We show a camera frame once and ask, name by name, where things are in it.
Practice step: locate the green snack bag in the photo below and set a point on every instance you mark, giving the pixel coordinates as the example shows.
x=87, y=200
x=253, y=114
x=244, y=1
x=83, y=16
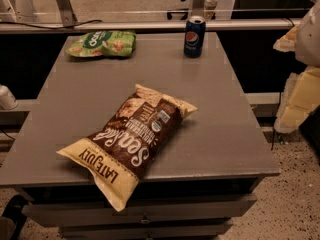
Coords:
x=113, y=43

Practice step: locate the blue pepsi can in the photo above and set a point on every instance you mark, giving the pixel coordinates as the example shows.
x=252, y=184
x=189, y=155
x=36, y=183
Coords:
x=194, y=36

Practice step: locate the white bottle at left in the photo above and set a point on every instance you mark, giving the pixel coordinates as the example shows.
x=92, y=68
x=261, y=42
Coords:
x=7, y=99

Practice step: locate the grey drawer cabinet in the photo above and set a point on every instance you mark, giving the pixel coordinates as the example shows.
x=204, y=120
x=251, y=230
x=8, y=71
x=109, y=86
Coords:
x=202, y=179

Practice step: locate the brown yellow chip bag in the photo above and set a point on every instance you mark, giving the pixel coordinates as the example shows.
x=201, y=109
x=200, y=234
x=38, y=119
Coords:
x=119, y=155

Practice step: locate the metal frame rail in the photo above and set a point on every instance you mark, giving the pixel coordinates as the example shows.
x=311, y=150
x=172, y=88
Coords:
x=149, y=27

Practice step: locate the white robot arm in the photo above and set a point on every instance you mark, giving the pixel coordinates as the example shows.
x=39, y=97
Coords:
x=301, y=95

